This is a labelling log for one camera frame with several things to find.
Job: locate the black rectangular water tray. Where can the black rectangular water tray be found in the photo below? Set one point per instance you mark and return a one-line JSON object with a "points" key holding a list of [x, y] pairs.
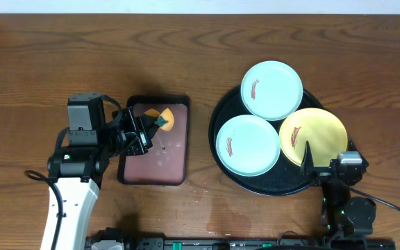
{"points": [[164, 163]]}

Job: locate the light blue plate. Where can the light blue plate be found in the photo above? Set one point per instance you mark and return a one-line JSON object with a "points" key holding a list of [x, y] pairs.
{"points": [[248, 145], [271, 90]]}

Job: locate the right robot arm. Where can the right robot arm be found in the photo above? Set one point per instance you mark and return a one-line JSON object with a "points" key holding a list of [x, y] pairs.
{"points": [[349, 219]]}

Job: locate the yellow plate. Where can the yellow plate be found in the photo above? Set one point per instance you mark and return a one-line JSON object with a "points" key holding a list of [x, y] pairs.
{"points": [[318, 128]]}

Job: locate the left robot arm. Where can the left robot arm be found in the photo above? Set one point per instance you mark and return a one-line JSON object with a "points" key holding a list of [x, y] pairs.
{"points": [[82, 154]]}

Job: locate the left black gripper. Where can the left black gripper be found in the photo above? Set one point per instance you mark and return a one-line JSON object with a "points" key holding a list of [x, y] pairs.
{"points": [[139, 131]]}

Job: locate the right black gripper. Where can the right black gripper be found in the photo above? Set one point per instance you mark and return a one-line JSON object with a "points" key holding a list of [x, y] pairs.
{"points": [[321, 173]]}

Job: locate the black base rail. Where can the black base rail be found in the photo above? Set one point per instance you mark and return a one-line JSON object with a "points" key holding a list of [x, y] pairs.
{"points": [[115, 238]]}

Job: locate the green and orange sponge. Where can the green and orange sponge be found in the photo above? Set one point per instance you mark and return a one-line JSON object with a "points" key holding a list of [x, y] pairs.
{"points": [[165, 118]]}

